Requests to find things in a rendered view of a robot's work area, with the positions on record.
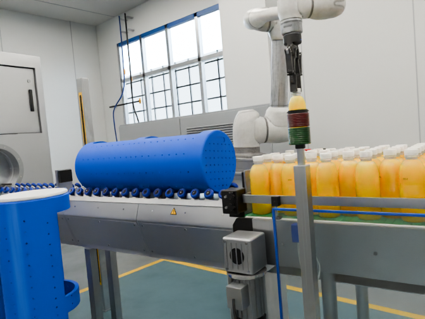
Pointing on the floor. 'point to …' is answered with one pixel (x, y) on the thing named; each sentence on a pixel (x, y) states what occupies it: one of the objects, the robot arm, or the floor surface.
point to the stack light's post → (307, 241)
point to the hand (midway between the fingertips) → (295, 83)
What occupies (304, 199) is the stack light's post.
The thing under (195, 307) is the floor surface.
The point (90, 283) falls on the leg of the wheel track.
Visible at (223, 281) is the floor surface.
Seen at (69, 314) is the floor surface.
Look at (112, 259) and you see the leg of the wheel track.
